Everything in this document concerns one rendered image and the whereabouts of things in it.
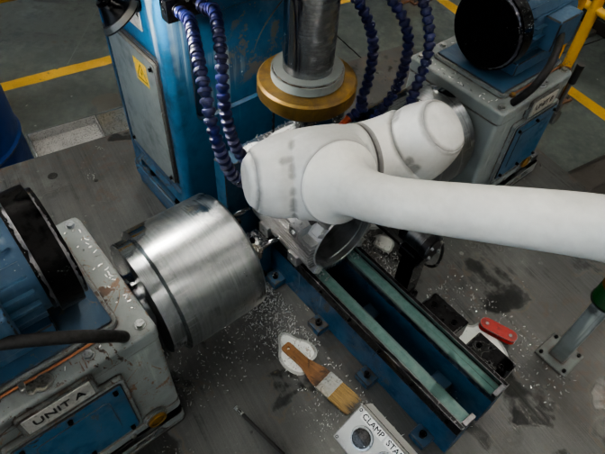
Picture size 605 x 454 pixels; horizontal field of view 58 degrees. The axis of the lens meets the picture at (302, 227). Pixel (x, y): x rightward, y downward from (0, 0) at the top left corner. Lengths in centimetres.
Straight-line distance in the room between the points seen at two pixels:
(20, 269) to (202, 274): 30
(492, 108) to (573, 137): 208
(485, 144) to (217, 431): 87
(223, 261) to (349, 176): 41
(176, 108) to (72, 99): 223
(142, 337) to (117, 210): 70
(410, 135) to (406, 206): 16
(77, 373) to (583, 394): 102
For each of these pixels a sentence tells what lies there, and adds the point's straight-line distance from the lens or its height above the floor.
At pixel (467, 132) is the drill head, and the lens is 130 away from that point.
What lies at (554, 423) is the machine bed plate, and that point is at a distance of 131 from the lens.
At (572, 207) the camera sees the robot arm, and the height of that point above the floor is 156.
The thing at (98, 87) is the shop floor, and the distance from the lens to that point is 336.
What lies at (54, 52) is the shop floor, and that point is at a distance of 373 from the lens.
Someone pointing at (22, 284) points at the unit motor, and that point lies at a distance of 78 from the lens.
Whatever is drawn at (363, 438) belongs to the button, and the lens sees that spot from 88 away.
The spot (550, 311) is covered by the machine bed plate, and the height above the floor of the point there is 80.
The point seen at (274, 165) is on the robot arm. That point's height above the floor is 147.
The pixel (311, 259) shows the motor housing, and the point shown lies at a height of 101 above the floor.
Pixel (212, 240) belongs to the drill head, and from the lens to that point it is 95.
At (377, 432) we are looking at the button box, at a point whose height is 108.
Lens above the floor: 190
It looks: 50 degrees down
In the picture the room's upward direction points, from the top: 4 degrees clockwise
